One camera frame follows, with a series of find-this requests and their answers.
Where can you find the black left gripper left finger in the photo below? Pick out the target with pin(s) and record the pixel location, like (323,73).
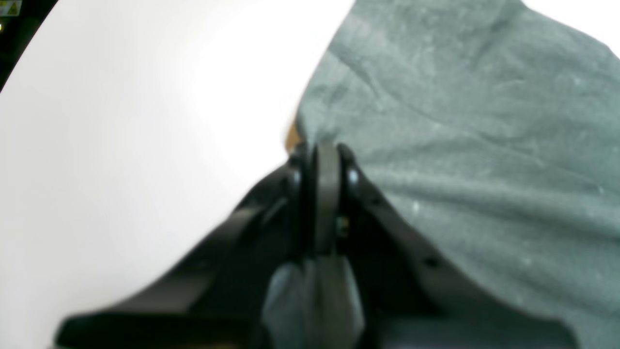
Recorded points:
(215,297)

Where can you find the dark grey t-shirt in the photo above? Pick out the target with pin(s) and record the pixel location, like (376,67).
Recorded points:
(494,131)

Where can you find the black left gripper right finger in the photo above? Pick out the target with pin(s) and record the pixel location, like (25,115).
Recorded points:
(411,296)

